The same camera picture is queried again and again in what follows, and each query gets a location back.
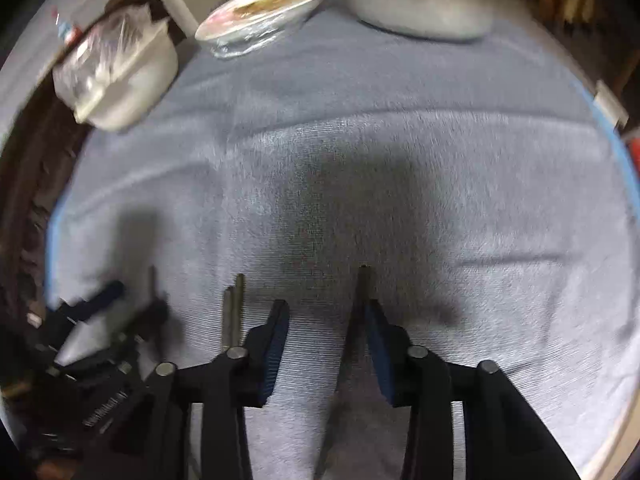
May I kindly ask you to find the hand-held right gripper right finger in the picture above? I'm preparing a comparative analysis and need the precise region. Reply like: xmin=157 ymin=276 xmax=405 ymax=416
xmin=363 ymin=299 xmax=581 ymax=480

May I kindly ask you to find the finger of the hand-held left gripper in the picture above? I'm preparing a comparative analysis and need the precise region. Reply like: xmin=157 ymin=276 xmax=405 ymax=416
xmin=47 ymin=280 xmax=127 ymax=331
xmin=117 ymin=300 xmax=170 ymax=348

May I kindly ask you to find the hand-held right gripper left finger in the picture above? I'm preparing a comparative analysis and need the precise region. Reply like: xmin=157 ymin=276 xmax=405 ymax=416
xmin=145 ymin=299 xmax=292 ymax=480

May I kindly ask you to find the dark carved wooden side table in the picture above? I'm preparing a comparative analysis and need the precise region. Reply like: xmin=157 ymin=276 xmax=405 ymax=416
xmin=0 ymin=5 xmax=101 ymax=341

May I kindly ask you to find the grey table cloth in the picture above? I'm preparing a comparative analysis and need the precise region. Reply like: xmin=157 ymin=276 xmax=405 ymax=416
xmin=45 ymin=0 xmax=640 ymax=480

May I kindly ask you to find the white bowl with plastic bag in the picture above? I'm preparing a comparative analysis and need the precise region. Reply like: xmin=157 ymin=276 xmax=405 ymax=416
xmin=52 ymin=2 xmax=180 ymax=133

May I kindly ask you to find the blue table cover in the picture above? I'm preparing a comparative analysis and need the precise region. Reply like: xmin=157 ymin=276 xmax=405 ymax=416
xmin=44 ymin=80 xmax=640 ymax=301

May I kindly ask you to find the white dish with food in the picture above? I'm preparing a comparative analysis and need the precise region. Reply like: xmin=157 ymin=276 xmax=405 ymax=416
xmin=194 ymin=0 xmax=331 ymax=58

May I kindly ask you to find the metal pot with lid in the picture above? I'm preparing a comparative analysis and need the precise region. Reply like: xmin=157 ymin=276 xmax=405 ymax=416
xmin=325 ymin=0 xmax=523 ymax=41

